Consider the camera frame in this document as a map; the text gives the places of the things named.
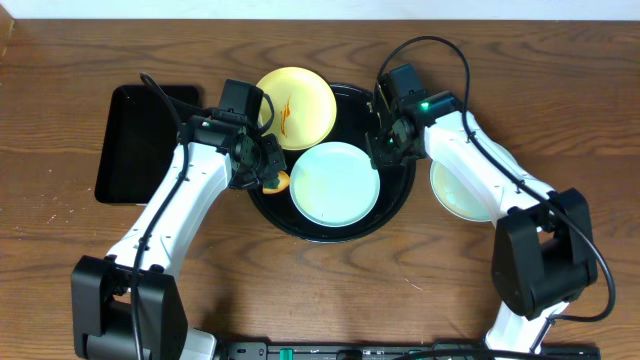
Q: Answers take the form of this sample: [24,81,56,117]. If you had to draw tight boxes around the yellow green scrub sponge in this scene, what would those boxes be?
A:
[262,171,291,195]

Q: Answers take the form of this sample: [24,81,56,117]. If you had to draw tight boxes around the yellow plate with sauce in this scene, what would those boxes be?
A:
[257,67,337,151]

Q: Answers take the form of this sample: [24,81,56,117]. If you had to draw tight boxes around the mint plate front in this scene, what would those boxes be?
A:
[430,142,522,224]

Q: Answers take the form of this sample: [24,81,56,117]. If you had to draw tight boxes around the mint plate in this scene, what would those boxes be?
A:
[430,142,522,224]
[290,142,381,228]

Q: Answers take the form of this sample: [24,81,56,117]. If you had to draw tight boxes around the mint plate back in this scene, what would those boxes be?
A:
[290,142,381,228]

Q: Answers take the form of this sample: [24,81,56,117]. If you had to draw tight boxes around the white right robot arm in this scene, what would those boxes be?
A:
[366,104,601,358]

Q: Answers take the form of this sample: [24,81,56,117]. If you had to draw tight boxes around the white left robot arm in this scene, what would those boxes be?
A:
[71,116,286,359]

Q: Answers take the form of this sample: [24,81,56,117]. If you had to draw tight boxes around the black rectangular tray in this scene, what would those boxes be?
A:
[94,85,177,204]

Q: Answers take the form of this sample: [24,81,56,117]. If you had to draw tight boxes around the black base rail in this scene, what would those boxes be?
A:
[214,342,602,360]

